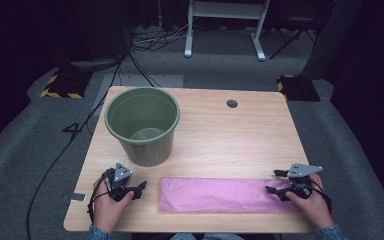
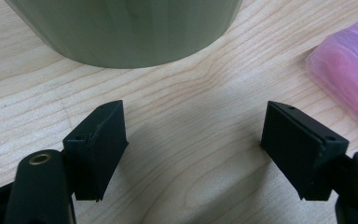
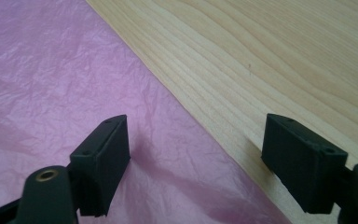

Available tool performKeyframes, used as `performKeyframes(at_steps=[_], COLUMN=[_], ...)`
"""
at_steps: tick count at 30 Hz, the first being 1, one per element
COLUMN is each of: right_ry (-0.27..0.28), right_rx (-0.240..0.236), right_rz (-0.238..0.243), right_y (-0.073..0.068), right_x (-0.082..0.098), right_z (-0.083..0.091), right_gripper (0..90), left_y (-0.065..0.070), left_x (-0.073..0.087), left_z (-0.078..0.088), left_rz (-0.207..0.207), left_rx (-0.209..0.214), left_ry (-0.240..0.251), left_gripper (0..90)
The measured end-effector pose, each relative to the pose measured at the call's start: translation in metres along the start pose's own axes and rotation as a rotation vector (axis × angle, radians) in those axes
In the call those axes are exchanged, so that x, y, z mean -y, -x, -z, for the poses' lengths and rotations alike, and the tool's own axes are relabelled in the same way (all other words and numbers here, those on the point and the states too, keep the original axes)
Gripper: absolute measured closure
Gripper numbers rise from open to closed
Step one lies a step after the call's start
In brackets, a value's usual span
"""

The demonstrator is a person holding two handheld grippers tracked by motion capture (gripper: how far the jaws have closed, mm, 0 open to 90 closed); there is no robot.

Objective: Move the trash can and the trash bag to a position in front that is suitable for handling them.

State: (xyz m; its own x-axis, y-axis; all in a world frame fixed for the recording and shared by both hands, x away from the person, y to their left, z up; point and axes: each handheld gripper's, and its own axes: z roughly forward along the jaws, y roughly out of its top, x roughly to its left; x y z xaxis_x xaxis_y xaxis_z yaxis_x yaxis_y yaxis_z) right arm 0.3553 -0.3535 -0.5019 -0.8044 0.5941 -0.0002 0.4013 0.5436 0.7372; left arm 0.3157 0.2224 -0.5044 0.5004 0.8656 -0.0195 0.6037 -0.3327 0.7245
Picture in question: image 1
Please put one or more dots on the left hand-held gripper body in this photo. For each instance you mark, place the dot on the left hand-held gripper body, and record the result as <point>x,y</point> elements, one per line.
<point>121,173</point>

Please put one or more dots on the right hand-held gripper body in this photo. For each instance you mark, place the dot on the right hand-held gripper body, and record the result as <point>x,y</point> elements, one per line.
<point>301,170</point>

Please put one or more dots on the green plastic bin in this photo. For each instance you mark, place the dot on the green plastic bin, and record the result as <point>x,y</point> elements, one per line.
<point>146,150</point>

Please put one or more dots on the pink plastic bag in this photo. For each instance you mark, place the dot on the pink plastic bag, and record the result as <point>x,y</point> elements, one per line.
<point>213,195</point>

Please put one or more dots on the person's left hand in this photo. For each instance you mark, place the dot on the person's left hand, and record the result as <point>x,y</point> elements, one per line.
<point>108,213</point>

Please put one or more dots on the person's right hand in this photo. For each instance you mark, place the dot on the person's right hand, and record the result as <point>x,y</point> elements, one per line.
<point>315,208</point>

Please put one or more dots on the person's legs in jeans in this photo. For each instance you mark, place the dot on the person's legs in jeans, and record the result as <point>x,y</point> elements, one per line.
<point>206,237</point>

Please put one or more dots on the black yellow striped stand base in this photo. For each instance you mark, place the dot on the black yellow striped stand base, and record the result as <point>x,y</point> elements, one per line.
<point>298,88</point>
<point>65,85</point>

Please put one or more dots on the black tripod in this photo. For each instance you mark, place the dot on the black tripod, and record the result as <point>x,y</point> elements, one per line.
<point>293,41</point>

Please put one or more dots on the grey curtain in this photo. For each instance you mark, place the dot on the grey curtain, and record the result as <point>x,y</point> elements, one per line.
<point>330,40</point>

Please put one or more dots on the desk with white frame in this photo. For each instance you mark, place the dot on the desk with white frame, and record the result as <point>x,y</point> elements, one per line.
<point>226,10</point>

